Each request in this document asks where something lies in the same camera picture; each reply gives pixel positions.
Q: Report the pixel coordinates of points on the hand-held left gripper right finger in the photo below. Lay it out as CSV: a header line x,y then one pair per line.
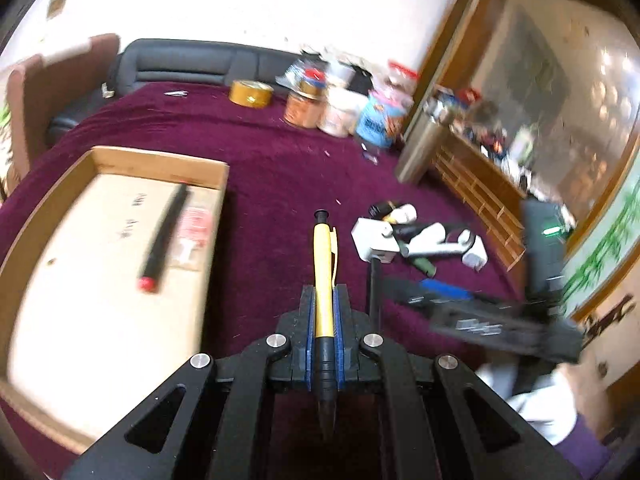
x,y
338,325

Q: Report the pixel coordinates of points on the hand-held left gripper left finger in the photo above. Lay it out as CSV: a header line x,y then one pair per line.
x,y
310,325

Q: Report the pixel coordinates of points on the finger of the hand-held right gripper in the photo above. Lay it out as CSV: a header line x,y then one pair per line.
x,y
490,330
445,291

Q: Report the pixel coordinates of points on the yellow black pen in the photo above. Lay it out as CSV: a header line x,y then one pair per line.
x,y
324,280

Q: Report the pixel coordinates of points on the white rounded case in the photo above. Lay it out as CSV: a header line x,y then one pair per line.
x,y
425,240

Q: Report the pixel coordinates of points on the cardboard box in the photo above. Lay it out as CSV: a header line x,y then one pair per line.
x,y
90,310

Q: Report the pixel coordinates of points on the person's right forearm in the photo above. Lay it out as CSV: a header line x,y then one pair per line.
x,y
582,452

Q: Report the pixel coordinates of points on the person's right hand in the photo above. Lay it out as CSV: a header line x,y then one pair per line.
x,y
535,400

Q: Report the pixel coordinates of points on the dark green tube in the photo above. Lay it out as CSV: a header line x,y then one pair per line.
x,y
424,266

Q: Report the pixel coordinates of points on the small white plug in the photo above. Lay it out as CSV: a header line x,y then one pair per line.
x,y
475,252

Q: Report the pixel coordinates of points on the small white tube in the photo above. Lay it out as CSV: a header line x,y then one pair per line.
x,y
406,213

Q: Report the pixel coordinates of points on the white power adapter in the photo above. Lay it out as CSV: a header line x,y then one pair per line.
x,y
372,240

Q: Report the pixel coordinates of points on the wooden brick-pattern cabinet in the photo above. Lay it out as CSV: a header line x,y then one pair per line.
x,y
475,185

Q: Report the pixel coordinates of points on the steel tumbler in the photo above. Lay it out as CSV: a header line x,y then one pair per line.
x,y
422,147

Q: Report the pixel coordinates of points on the maroon tablecloth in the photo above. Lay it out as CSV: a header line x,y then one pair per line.
x,y
280,170

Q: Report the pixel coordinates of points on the black marker with red cap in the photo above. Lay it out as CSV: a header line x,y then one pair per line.
x,y
165,235

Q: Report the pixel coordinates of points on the blue labelled jar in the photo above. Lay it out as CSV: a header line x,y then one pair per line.
x,y
380,122

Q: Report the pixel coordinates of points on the wooden framed glass panel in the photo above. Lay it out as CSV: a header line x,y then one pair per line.
x,y
550,85

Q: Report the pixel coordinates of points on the white jar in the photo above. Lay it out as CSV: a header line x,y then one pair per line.
x,y
340,112

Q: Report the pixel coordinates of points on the clear jar with red lid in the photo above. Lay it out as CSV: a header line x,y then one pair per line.
x,y
403,76

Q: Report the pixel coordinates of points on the yellow tape roll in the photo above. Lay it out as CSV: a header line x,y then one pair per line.
x,y
250,94

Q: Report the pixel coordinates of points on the yellow jar with red lid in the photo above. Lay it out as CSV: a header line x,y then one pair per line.
x,y
309,77

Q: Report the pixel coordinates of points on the black sofa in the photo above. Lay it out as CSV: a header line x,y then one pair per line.
x,y
190,62

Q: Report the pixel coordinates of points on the brown chair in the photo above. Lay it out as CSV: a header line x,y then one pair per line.
x,y
30,110

